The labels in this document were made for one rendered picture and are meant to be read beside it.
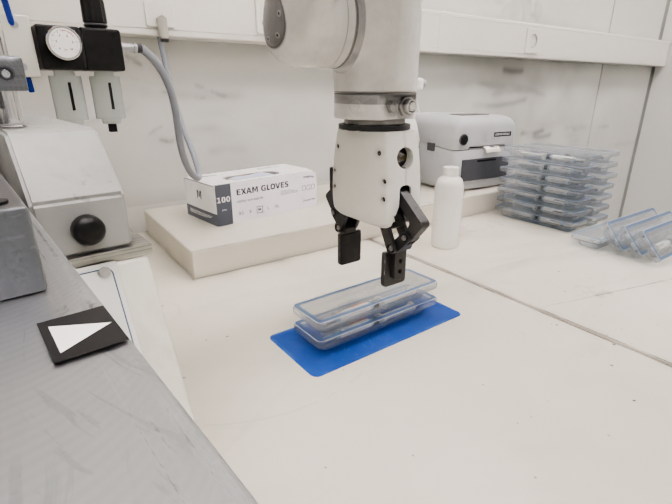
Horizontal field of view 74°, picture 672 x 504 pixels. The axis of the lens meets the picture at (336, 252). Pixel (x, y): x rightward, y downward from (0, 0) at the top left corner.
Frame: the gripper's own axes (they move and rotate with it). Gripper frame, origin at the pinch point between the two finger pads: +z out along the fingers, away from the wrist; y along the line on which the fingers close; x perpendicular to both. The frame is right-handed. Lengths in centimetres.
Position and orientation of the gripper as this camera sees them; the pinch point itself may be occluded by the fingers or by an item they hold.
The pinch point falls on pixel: (370, 261)
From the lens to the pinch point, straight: 52.2
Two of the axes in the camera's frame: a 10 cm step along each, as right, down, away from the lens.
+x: -8.0, 2.0, -5.6
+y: -5.9, -2.8, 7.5
